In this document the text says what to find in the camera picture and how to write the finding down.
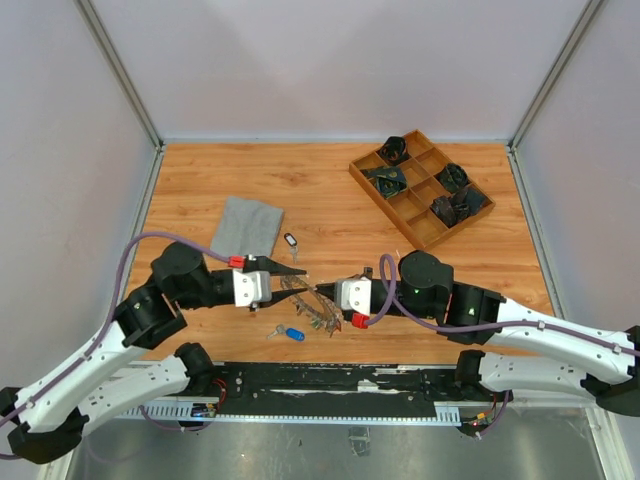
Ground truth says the black orange rolled tie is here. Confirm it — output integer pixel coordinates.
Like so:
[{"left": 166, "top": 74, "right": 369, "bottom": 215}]
[{"left": 378, "top": 136, "right": 409, "bottom": 165}]

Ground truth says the dark green floral tie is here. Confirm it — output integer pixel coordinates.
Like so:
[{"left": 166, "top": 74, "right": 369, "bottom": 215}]
[{"left": 436, "top": 162, "right": 469, "bottom": 193}]

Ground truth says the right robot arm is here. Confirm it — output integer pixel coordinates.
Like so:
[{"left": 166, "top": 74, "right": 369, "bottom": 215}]
[{"left": 316, "top": 250, "right": 639, "bottom": 417}]

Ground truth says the metal key ring disc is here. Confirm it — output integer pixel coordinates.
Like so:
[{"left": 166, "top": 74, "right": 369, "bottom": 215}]
[{"left": 280, "top": 275, "right": 343, "bottom": 337}]

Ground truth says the grey folded cloth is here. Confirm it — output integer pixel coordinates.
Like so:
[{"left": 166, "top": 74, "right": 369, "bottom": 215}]
[{"left": 210, "top": 196, "right": 284, "bottom": 257}]

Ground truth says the wooden compartment tray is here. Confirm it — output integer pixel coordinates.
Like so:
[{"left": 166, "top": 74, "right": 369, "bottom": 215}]
[{"left": 348, "top": 130, "right": 495, "bottom": 250}]

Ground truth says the blue key tag with key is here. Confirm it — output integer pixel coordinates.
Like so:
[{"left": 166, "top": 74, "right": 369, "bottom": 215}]
[{"left": 266, "top": 324, "right": 305, "bottom": 342}]

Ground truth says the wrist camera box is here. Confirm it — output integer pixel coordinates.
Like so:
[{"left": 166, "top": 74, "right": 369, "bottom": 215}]
[
  {"left": 334, "top": 277, "right": 360, "bottom": 313},
  {"left": 232, "top": 269, "right": 256, "bottom": 307}
]

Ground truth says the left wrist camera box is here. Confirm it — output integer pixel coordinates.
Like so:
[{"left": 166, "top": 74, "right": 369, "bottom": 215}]
[{"left": 232, "top": 269, "right": 256, "bottom": 307}]

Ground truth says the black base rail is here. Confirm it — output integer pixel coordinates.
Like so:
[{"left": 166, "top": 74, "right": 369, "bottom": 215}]
[{"left": 99, "top": 362, "right": 511, "bottom": 426}]

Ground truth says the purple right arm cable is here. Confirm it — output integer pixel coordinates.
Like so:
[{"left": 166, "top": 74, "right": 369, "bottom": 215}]
[{"left": 364, "top": 253, "right": 640, "bottom": 357}]

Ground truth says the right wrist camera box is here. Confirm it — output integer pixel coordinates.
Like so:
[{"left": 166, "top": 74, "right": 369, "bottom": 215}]
[{"left": 334, "top": 277, "right": 360, "bottom": 313}]

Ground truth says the dark green patterned tie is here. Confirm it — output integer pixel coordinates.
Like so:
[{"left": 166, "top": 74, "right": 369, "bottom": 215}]
[{"left": 361, "top": 166, "right": 408, "bottom": 199}]

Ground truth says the black key tag with key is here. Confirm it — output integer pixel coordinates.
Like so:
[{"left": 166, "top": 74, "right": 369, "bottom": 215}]
[{"left": 283, "top": 232, "right": 299, "bottom": 264}]

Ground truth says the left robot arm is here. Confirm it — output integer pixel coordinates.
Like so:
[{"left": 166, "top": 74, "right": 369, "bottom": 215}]
[{"left": 1, "top": 233, "right": 302, "bottom": 465}]

